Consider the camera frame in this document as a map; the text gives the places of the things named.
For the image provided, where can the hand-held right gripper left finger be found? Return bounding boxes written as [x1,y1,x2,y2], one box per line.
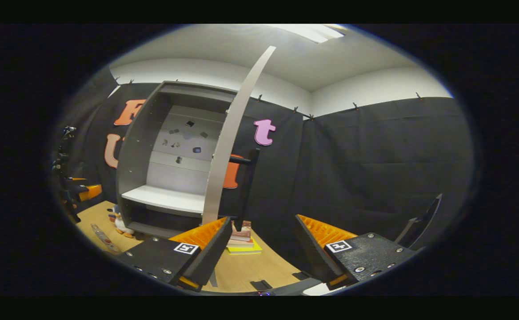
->
[117,216,232,292]

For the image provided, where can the yellow book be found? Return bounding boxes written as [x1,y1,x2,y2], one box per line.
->
[225,240,263,255]

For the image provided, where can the white cabinet door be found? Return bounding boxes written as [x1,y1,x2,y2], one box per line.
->
[202,45,277,288]

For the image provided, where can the pale book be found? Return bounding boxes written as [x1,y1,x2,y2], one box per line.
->
[228,236,256,248]

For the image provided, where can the small brick-coloured toy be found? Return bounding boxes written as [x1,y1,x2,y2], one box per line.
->
[231,221,252,237]

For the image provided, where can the white flat sheet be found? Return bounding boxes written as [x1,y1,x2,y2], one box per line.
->
[304,282,344,296]

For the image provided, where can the long patterned strip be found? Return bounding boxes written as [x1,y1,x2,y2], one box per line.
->
[91,224,122,255]

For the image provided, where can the black angled stand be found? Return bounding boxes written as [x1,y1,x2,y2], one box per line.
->
[395,193,443,249]

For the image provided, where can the grey cabinet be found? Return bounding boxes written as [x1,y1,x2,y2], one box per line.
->
[116,81,238,239]

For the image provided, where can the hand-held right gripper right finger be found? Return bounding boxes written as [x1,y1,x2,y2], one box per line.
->
[295,214,418,289]

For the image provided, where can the penguin plush toy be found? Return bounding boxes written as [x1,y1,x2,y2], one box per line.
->
[108,204,136,238]

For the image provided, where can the black backdrop cloth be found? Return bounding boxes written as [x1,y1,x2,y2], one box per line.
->
[57,67,475,285]

